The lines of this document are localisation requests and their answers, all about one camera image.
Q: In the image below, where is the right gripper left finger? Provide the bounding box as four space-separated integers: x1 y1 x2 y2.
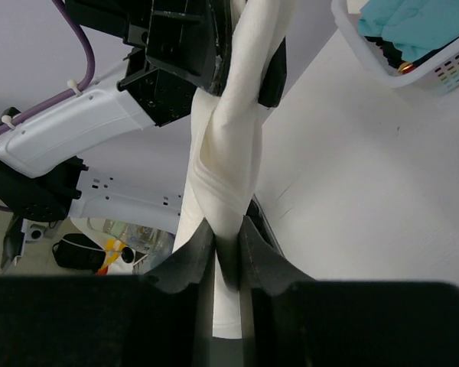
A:
0 222 215 366

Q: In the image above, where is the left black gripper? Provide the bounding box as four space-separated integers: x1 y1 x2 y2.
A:
118 0 288 126

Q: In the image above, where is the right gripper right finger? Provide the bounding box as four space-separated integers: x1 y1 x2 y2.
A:
239 219 459 366

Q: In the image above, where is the white paper napkin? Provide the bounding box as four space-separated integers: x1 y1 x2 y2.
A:
171 0 295 339

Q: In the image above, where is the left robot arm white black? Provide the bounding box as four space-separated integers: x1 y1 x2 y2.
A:
0 1 296 267

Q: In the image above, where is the white tray of rolled napkins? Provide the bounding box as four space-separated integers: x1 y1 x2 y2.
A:
331 1 459 94

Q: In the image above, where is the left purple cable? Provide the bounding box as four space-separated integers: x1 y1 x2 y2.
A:
0 0 96 142

